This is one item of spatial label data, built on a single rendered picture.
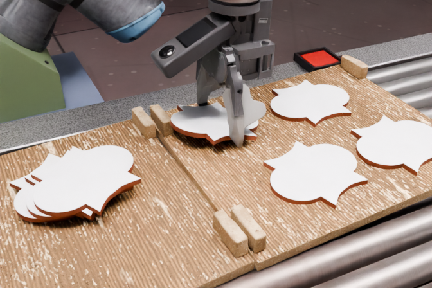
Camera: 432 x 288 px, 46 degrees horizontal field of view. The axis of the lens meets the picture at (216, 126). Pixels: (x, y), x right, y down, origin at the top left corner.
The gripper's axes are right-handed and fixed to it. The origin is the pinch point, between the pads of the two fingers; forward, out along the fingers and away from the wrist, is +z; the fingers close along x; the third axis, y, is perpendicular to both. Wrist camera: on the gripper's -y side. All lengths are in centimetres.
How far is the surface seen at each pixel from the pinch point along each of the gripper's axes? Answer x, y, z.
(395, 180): -21.9, 16.4, 0.8
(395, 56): 9.4, 47.8, 0.9
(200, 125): -1.4, -3.5, -1.7
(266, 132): -3.7, 7.1, 0.9
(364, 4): 217, 248, 80
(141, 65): 204, 62, 89
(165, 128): 2.6, -7.4, -0.1
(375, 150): -16.1, 17.9, -0.2
